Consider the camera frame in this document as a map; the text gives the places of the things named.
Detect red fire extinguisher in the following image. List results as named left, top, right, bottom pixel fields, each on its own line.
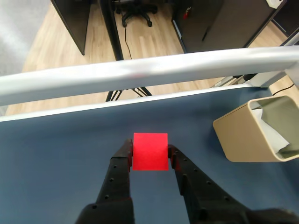
left=183, top=6, right=192, bottom=21

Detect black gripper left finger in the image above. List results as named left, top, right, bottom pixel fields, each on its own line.
left=74, top=138, right=135, bottom=224

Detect black desk leg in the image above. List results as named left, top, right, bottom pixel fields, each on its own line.
left=99, top=0, right=124, bottom=62

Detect white tissue paper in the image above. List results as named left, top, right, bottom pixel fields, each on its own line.
left=253, top=107, right=289, bottom=154

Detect silver metal rail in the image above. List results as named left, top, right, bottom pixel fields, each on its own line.
left=0, top=45, right=299, bottom=107

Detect red cube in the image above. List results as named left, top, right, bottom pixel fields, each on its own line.
left=132, top=133, right=170, bottom=171

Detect black tripod legs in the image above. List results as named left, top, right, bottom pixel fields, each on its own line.
left=105, top=85, right=153, bottom=103

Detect white frame bracket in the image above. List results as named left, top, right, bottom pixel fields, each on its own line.
left=210, top=67, right=299, bottom=90

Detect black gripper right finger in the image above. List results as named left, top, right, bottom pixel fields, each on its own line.
left=167, top=144, right=299, bottom=224

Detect black office chair base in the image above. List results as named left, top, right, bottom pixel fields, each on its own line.
left=115, top=0, right=158, bottom=28

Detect dark blue table mat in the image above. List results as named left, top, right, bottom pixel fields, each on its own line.
left=0, top=84, right=299, bottom=224

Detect dark grey cabinet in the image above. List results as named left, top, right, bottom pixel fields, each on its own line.
left=171, top=0, right=278, bottom=53

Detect beige box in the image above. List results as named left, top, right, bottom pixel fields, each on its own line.
left=212, top=95, right=299, bottom=163

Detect dark desk side panel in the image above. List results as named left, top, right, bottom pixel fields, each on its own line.
left=50, top=0, right=92, bottom=56

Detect black floor cable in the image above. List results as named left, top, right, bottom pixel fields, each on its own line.
left=123, top=25, right=133, bottom=59

